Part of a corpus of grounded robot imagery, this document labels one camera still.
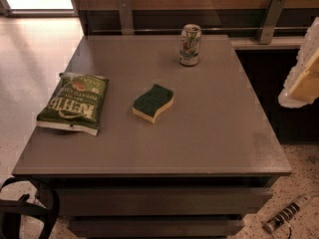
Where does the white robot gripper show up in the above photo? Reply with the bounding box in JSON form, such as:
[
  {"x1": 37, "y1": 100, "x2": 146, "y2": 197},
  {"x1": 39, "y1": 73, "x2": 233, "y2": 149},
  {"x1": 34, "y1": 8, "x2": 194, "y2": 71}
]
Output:
[{"x1": 278, "y1": 17, "x2": 319, "y2": 109}]

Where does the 7up soda can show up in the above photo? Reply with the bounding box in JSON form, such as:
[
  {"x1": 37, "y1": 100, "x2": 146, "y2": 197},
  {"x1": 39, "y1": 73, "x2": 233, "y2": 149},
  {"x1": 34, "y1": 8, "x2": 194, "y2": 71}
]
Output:
[{"x1": 179, "y1": 24, "x2": 201, "y2": 66}]

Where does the green and yellow sponge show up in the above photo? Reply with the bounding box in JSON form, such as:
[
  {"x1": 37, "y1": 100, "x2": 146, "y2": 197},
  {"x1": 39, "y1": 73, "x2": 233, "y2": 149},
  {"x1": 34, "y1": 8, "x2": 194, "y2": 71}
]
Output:
[{"x1": 133, "y1": 84, "x2": 174, "y2": 124}]

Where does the green kettle chips bag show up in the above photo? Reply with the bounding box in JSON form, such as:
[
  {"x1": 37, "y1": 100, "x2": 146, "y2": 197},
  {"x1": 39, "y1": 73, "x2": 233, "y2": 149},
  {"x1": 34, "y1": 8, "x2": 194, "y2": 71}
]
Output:
[{"x1": 37, "y1": 73, "x2": 109, "y2": 135}]

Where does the lower grey drawer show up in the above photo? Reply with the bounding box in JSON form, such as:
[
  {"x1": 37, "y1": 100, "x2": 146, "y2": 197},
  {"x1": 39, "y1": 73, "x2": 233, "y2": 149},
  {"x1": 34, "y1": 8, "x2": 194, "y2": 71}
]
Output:
[{"x1": 69, "y1": 215, "x2": 244, "y2": 239}]

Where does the grey drawer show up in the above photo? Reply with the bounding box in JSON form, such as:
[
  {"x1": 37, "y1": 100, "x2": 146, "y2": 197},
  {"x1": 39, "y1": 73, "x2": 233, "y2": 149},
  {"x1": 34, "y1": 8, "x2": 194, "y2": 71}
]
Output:
[
  {"x1": 58, "y1": 187, "x2": 272, "y2": 216},
  {"x1": 69, "y1": 215, "x2": 244, "y2": 239}
]

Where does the upper grey drawer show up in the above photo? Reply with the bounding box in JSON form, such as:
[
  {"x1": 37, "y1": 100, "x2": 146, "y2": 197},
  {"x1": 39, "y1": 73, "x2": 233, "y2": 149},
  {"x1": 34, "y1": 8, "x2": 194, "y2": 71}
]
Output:
[{"x1": 58, "y1": 187, "x2": 272, "y2": 216}]

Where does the black chair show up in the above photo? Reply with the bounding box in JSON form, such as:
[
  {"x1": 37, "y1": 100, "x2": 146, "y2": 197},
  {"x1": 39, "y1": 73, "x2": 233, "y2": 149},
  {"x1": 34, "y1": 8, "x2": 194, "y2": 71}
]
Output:
[{"x1": 0, "y1": 177, "x2": 60, "y2": 239}]

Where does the right metal bracket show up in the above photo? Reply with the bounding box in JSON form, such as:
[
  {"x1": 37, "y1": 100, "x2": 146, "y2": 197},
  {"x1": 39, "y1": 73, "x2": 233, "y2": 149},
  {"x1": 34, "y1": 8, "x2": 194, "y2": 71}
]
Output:
[{"x1": 256, "y1": 0, "x2": 286, "y2": 45}]

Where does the metal bracket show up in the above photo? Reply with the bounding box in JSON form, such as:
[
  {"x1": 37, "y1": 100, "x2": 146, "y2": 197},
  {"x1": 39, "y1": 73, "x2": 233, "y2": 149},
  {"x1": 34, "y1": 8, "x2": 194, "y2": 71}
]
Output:
[
  {"x1": 256, "y1": 0, "x2": 286, "y2": 45},
  {"x1": 118, "y1": 0, "x2": 135, "y2": 35}
]

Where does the left metal bracket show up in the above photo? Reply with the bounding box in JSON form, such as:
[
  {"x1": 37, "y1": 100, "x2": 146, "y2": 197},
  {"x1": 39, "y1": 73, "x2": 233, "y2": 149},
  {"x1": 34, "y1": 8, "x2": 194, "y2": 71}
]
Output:
[{"x1": 118, "y1": 0, "x2": 135, "y2": 35}]

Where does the metal wall rail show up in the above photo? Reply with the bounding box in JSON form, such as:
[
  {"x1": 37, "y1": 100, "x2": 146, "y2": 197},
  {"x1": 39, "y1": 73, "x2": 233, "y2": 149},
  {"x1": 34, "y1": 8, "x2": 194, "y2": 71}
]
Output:
[{"x1": 88, "y1": 26, "x2": 309, "y2": 35}]

